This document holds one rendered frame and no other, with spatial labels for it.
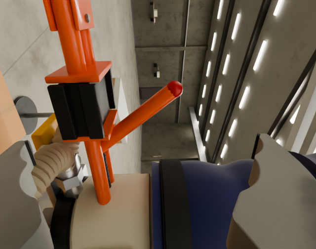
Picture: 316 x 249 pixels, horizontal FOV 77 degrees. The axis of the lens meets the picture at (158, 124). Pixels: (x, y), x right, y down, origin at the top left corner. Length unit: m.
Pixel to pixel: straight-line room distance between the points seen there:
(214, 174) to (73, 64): 0.27
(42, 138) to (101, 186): 0.14
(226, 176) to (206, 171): 0.03
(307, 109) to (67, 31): 2.79
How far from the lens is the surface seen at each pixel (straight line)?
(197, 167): 0.37
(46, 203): 2.11
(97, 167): 0.31
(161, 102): 0.26
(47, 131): 0.42
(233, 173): 0.39
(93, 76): 0.23
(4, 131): 0.65
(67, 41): 0.24
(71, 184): 0.36
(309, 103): 2.87
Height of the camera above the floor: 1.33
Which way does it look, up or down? 1 degrees up
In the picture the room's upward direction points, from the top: 88 degrees clockwise
